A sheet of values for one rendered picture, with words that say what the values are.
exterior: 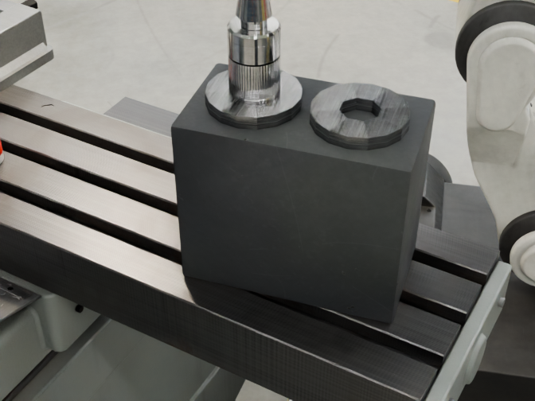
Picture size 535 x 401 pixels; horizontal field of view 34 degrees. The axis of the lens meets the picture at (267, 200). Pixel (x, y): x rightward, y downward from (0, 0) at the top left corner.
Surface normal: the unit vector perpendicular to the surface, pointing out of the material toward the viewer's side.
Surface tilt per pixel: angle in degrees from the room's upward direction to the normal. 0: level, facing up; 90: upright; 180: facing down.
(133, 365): 90
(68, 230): 0
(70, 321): 90
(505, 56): 90
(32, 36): 90
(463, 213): 0
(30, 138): 0
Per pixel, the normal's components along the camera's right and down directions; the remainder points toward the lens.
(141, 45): 0.00, -0.77
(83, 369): 0.87, 0.31
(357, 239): -0.31, 0.60
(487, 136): -0.18, 0.89
